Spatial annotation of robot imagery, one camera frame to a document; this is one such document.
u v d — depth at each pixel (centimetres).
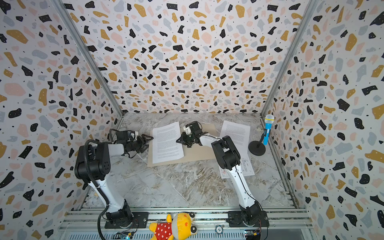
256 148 100
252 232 72
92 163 52
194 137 89
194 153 97
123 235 70
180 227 66
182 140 94
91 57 88
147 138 94
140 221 73
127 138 86
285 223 75
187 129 103
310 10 72
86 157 47
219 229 72
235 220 73
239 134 110
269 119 82
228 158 64
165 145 104
